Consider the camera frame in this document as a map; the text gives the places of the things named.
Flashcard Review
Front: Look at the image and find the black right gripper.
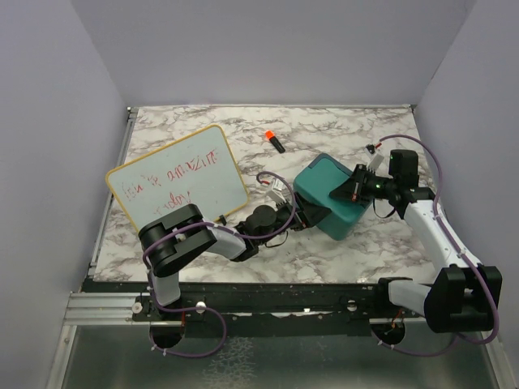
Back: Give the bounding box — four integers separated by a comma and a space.
330, 164, 397, 204

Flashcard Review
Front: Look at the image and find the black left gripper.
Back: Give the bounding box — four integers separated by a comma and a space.
256, 191, 330, 246

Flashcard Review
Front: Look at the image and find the teal medicine box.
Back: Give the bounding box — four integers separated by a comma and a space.
293, 153, 370, 241

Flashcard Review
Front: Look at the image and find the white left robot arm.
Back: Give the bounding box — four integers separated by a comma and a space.
138, 198, 332, 320

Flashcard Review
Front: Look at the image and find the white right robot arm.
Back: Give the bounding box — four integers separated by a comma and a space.
330, 144, 502, 333

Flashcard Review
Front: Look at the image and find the orange black highlighter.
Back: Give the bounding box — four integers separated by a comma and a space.
265, 130, 285, 154

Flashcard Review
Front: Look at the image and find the yellow framed whiteboard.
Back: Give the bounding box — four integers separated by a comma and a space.
105, 125, 249, 231

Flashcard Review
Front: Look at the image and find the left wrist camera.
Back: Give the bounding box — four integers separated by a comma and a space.
267, 177, 288, 206

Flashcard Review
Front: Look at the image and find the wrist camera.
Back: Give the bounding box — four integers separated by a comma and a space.
267, 177, 288, 206
364, 142, 384, 173

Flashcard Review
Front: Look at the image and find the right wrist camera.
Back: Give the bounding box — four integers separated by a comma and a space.
364, 142, 384, 173

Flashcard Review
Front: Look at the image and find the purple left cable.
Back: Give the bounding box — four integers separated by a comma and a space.
142, 171, 297, 315

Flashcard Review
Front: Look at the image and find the purple cable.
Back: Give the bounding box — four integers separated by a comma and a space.
142, 171, 297, 315
371, 135, 502, 357

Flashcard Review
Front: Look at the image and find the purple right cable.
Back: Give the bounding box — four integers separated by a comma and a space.
371, 135, 502, 357

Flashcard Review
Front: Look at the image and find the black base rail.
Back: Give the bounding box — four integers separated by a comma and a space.
131, 281, 431, 337

